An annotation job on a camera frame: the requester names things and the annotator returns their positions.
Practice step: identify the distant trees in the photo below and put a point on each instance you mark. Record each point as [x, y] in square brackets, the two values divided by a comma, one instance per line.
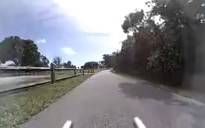
[76, 63]

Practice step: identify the large dark green tree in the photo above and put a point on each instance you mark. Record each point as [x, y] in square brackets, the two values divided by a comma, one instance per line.
[21, 51]

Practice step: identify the grey asphalt path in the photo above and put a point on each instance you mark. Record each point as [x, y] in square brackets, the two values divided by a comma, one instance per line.
[106, 96]

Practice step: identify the grey road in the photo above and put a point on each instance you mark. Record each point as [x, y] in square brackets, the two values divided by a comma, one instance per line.
[10, 82]

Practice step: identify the wooden rail fence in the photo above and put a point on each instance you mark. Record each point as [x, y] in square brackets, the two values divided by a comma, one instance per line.
[52, 73]

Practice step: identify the grass strip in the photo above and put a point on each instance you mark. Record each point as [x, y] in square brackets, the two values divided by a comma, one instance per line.
[26, 101]

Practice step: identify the row of trees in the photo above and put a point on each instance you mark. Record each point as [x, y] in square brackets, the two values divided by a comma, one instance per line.
[163, 46]

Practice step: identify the robot's own part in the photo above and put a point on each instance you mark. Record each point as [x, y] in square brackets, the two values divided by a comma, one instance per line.
[67, 124]
[139, 123]

